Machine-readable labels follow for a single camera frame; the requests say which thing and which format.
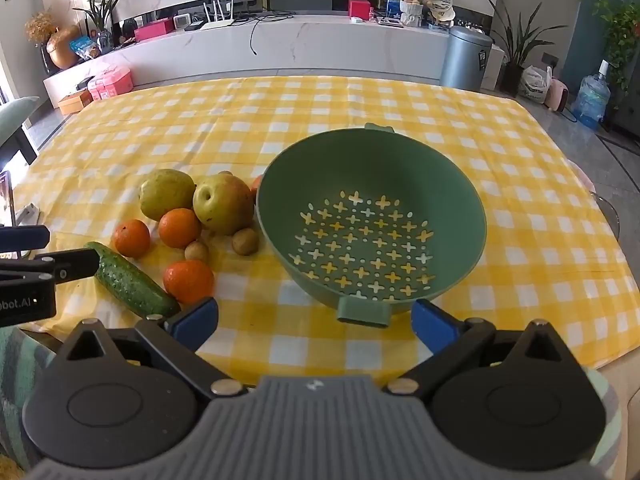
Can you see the white marble media console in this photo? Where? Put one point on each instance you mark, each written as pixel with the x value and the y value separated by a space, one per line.
pixel 325 45

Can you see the white basket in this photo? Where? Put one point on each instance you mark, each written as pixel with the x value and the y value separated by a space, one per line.
pixel 412 14

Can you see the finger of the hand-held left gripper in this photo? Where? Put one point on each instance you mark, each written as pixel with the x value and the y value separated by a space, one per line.
pixel 27 238
pixel 75 263

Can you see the green cushioned chair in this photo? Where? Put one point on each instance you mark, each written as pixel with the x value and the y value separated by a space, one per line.
pixel 15 120

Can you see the golden vase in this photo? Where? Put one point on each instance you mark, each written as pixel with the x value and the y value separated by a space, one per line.
pixel 64 49

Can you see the orange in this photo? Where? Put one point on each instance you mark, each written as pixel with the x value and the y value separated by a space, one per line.
pixel 180 227
pixel 255 185
pixel 131 238
pixel 189 281

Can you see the green plant in glass vase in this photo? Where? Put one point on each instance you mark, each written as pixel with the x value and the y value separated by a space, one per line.
pixel 102 25

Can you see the leafy green plant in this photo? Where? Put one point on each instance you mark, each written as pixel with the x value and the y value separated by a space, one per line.
pixel 622 35

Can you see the orange cardboard box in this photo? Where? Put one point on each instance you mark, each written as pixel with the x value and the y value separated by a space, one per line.
pixel 75 102

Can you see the blue snack bag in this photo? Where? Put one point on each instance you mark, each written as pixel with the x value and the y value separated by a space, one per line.
pixel 84 50

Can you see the yellow checked tablecloth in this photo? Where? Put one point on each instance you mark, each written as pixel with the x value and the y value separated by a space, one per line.
pixel 350 110

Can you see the white router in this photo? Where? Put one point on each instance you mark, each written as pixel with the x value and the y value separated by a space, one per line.
pixel 217 19

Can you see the teal striped cloth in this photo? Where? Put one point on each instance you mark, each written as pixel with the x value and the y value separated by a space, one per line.
pixel 20 385

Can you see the dried flower bouquet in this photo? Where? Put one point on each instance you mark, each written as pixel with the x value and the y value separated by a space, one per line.
pixel 41 26

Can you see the phone on stand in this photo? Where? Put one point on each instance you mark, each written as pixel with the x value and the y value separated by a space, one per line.
pixel 6 197

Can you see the white plastic bag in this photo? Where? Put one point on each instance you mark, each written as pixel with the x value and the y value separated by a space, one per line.
pixel 534 85

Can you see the red box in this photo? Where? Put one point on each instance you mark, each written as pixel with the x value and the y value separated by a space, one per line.
pixel 359 9

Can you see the green cucumber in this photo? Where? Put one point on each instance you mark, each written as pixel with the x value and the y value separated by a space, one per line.
pixel 130 282

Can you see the pink storage boxes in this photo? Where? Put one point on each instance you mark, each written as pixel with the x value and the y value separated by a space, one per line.
pixel 111 84

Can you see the yellow-green pear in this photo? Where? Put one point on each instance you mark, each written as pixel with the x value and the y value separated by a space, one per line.
pixel 222 202
pixel 165 192

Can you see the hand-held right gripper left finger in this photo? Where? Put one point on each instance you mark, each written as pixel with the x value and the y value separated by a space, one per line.
pixel 192 324

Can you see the green plastic colander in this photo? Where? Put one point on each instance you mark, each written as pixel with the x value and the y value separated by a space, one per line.
pixel 400 170

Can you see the round paper fan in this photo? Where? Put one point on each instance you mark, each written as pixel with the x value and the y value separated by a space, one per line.
pixel 442 2

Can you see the pink box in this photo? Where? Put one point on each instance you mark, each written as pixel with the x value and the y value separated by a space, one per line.
pixel 152 30

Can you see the grey-blue trash can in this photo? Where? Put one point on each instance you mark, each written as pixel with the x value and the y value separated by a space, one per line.
pixel 465 57

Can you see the potted long-leaf plant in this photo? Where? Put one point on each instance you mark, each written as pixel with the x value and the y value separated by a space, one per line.
pixel 512 77

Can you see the brown longan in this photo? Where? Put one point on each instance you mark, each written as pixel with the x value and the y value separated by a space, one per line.
pixel 245 241
pixel 196 251

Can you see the blue water jug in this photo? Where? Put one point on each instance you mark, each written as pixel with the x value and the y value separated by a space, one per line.
pixel 591 100

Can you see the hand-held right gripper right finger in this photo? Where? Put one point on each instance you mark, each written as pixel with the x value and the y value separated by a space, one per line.
pixel 434 327

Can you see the small white device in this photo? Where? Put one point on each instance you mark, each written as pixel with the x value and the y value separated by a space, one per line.
pixel 181 22

